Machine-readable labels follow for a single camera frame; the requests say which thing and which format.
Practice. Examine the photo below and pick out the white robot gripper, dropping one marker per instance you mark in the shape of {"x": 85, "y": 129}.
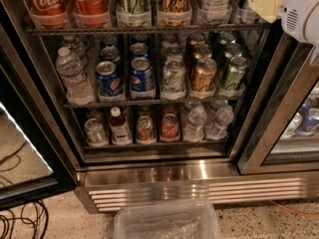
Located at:
{"x": 296, "y": 11}

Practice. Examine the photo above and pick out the green soda can front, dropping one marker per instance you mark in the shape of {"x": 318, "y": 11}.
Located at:
{"x": 231, "y": 82}

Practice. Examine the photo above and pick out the gold tall drink can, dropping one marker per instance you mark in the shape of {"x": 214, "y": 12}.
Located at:
{"x": 174, "y": 12}

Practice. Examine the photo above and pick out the gold soda can front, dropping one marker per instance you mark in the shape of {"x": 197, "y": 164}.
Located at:
{"x": 201, "y": 84}

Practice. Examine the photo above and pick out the blue can behind right door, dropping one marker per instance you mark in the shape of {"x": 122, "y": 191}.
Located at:
{"x": 309, "y": 121}

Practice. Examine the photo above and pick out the white green soda can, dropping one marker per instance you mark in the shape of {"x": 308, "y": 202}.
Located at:
{"x": 172, "y": 80}

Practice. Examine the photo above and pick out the closed right fridge door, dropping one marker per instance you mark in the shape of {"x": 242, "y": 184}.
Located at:
{"x": 284, "y": 81}

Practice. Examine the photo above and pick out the green tall drink can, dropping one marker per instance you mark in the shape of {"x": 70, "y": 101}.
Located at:
{"x": 134, "y": 13}

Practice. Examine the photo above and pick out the blue Pepsi can front right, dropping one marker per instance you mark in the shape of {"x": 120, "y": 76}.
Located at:
{"x": 142, "y": 82}

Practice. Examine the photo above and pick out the blue pepsi can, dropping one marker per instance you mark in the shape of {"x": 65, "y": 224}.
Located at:
{"x": 142, "y": 82}
{"x": 110, "y": 85}

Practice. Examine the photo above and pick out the red can bottom shelf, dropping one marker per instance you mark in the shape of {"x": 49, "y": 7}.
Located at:
{"x": 169, "y": 128}

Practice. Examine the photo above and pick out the red Coca-Cola can right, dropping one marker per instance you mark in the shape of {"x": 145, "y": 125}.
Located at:
{"x": 91, "y": 13}

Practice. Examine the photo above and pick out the red coca-cola can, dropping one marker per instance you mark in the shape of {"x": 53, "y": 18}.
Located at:
{"x": 91, "y": 13}
{"x": 50, "y": 14}

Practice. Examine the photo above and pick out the blue Pepsi can front left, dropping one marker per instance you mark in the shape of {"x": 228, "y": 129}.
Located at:
{"x": 110, "y": 85}

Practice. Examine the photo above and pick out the orange brown can bottom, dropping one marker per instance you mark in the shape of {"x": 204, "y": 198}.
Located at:
{"x": 145, "y": 130}

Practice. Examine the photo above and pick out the silver can bottom left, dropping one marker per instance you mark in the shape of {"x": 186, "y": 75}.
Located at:
{"x": 95, "y": 132}

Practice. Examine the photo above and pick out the red Coca-Cola can left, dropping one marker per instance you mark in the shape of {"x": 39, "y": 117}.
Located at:
{"x": 50, "y": 14}

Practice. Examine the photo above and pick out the stainless steel fridge vent grille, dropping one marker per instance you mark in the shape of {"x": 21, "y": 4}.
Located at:
{"x": 115, "y": 187}

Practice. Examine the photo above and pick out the open glass fridge door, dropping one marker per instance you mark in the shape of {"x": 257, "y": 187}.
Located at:
{"x": 38, "y": 165}

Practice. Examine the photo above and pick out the white labelled drink bottle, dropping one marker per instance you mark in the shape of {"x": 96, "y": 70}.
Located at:
{"x": 213, "y": 11}

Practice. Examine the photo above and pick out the small water bottle right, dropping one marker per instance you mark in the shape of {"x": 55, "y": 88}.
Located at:
{"x": 217, "y": 129}

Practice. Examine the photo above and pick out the small water bottle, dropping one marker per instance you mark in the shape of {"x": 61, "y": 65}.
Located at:
{"x": 217, "y": 129}
{"x": 195, "y": 120}

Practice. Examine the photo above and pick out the small water bottle left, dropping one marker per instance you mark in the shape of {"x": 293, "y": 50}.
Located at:
{"x": 195, "y": 120}

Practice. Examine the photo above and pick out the amber juice bottle white cap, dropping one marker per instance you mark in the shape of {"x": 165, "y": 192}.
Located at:
{"x": 121, "y": 133}

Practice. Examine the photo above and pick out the large clear water bottle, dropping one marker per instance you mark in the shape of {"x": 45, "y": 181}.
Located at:
{"x": 72, "y": 73}

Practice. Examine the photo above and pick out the clear plastic bin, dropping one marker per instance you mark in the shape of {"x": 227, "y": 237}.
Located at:
{"x": 177, "y": 219}

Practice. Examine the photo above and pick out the top wire shelf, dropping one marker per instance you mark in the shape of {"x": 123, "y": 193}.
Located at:
{"x": 148, "y": 30}

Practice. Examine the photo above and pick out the wire shelf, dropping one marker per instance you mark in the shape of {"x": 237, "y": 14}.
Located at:
{"x": 148, "y": 102}
{"x": 148, "y": 30}

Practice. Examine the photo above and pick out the middle wire shelf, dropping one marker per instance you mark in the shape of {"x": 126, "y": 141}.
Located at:
{"x": 148, "y": 102}

